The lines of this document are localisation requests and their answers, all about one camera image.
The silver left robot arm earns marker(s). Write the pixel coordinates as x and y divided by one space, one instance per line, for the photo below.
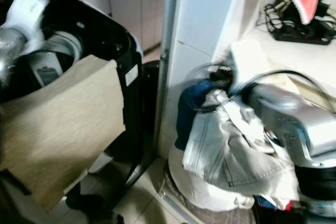
11 45

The white garment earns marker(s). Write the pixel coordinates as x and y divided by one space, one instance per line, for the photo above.
244 119

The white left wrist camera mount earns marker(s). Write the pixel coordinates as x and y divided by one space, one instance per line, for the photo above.
29 9

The light grey denim garment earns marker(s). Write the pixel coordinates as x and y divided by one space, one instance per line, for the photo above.
231 163

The black top-load washing machine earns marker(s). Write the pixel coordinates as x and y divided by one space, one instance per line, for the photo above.
110 35

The red and blue garment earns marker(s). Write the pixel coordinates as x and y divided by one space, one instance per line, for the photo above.
273 203

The grey metal door frame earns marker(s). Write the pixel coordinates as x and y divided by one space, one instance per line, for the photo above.
168 51

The beige cloth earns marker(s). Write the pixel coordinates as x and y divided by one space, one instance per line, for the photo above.
63 129

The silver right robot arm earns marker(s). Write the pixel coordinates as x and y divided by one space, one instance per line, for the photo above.
294 119

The dark blue garment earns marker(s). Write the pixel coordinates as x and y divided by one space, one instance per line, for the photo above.
189 111

